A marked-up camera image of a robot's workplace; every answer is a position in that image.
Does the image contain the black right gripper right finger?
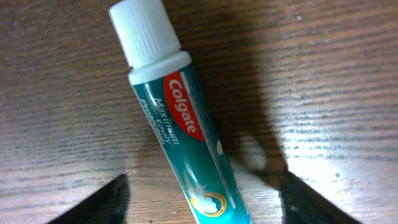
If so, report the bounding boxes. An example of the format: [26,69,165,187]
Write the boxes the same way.
[280,170,359,224]

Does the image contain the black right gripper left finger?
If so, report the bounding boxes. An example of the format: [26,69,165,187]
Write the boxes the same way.
[49,174,131,224]

